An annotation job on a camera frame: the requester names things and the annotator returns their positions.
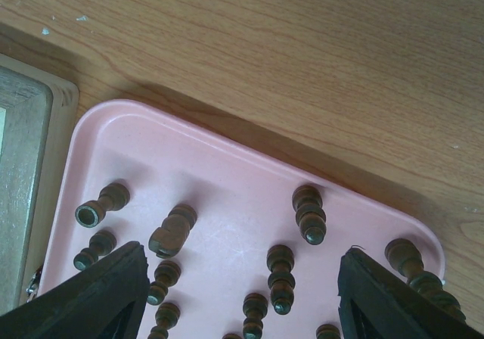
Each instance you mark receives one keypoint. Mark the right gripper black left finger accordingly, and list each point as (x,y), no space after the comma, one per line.
(107,300)

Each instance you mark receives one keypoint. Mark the wooden chess board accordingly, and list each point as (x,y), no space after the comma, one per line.
(38,113)

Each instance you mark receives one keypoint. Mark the pink plastic tray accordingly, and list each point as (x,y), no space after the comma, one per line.
(243,201)

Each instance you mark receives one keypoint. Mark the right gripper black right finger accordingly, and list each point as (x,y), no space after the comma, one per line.
(376,304)

